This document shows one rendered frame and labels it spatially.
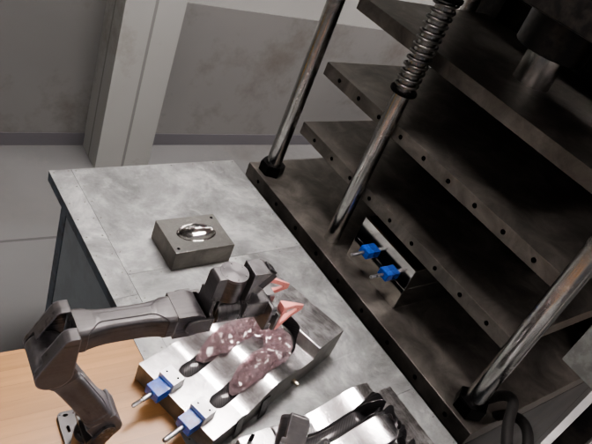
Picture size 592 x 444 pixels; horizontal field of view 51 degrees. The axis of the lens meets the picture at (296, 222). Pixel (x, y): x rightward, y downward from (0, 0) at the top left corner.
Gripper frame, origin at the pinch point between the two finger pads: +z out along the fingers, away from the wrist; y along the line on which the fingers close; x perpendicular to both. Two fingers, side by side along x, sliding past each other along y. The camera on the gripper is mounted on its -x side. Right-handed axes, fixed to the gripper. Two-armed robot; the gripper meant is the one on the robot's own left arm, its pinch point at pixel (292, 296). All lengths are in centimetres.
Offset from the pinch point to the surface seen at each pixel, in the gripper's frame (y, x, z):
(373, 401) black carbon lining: -15.8, 25.1, 25.8
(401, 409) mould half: -17, 33, 40
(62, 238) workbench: 92, 64, -16
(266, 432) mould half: -13.0, 30.6, -1.7
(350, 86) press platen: 79, -10, 66
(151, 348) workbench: 22.5, 39.9, -14.3
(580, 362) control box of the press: -31, 7, 79
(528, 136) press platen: 15, -33, 72
